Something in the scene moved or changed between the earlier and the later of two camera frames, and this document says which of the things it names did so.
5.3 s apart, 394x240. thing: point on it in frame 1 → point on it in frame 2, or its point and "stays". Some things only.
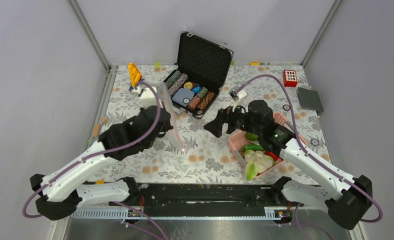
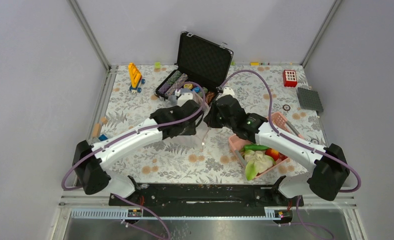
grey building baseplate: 310,100 stays
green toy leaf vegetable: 251,170 stays
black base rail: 207,196 stays
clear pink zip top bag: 160,92 → 197,140
